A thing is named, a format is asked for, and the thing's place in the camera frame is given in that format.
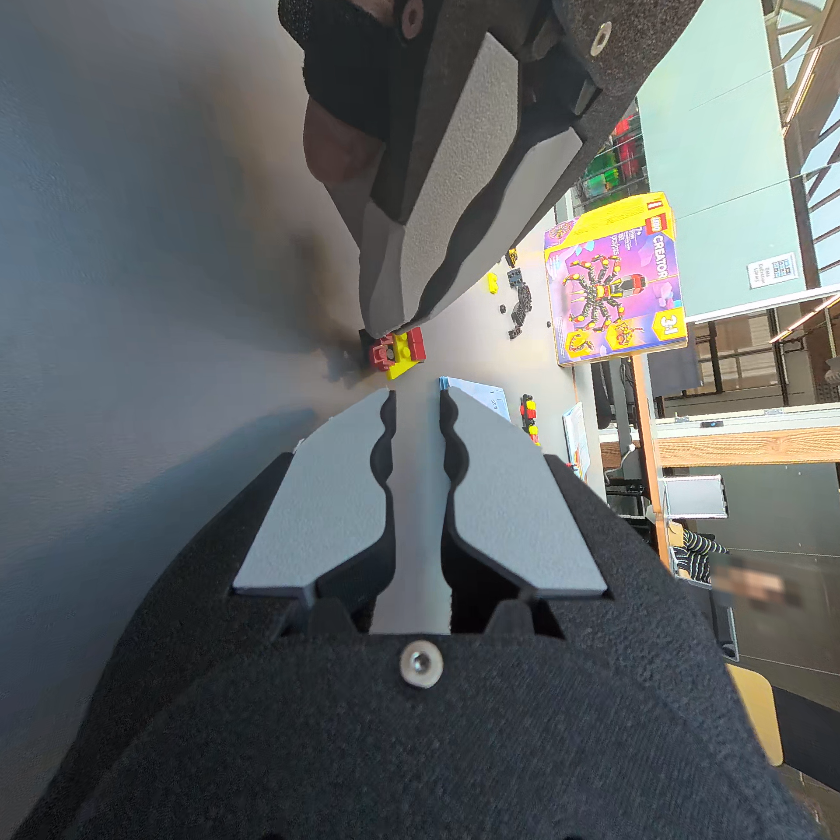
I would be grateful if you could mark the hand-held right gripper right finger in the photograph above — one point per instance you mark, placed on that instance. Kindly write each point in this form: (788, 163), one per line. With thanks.
(518, 512)

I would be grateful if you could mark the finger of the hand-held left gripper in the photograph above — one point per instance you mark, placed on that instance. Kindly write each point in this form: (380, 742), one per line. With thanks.
(433, 249)
(459, 111)

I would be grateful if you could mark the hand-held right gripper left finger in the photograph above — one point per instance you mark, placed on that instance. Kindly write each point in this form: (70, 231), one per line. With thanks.
(321, 512)

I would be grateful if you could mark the red yellow black brick assembly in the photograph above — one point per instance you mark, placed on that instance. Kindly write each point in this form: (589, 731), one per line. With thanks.
(400, 358)

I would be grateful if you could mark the grey desk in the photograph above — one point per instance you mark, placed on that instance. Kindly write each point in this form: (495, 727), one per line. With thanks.
(164, 262)

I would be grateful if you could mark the person's left hand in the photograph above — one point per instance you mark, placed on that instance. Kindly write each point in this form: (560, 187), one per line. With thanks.
(338, 148)

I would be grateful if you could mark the thin instruction leaflet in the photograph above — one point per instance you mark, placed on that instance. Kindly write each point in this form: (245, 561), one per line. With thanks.
(576, 439)

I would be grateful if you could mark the red yellow brick model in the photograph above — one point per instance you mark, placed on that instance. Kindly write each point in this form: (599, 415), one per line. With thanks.
(530, 413)

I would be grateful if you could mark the scattered black brick pieces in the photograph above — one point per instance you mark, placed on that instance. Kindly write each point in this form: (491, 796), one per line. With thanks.
(522, 305)

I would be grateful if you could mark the open light blue instruction booklet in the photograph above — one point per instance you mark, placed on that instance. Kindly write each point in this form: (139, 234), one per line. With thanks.
(489, 397)

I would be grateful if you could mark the shelf of coloured bins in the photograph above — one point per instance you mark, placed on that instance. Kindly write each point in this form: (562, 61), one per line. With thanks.
(617, 157)

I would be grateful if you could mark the wooden table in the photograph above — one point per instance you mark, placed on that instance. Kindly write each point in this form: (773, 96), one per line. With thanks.
(646, 459)

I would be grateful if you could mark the grey laptop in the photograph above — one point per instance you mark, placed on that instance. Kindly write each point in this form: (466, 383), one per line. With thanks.
(692, 497)

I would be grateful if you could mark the purple yellow toy box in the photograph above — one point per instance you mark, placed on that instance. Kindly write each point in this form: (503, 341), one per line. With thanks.
(610, 289)

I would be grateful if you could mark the wooden back chair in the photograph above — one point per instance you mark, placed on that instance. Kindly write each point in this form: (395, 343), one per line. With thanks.
(754, 715)

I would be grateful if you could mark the white wall sign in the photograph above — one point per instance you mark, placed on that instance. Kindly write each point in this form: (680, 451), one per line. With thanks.
(771, 270)

